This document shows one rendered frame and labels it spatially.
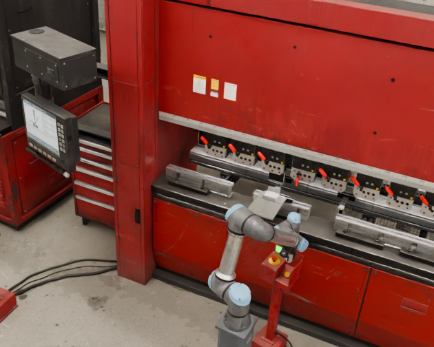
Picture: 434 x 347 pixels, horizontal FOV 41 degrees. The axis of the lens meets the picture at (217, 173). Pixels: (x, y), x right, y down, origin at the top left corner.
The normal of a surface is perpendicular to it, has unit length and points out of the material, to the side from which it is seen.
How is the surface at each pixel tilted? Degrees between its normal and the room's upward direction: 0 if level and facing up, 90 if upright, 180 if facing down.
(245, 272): 90
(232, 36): 90
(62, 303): 0
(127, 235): 90
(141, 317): 0
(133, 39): 90
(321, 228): 0
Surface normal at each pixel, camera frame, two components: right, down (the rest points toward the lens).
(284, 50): -0.42, 0.47
